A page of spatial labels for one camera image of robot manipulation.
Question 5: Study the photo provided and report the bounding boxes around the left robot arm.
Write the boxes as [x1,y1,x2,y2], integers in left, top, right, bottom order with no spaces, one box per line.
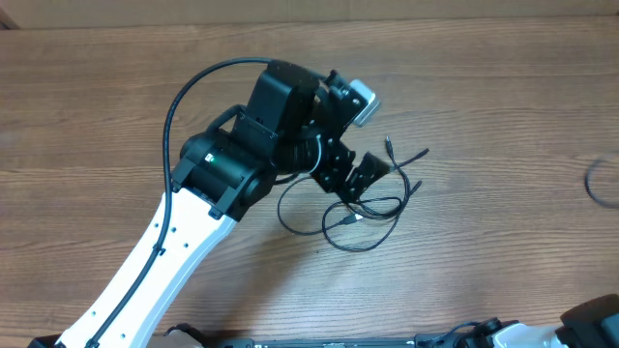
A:
[33,59,390,347]

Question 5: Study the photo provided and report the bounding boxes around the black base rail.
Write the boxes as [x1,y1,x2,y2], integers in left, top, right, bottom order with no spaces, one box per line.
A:
[163,322,470,348]

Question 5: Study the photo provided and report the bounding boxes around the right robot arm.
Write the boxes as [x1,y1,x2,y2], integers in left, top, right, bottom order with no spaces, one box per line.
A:
[454,294,618,348]

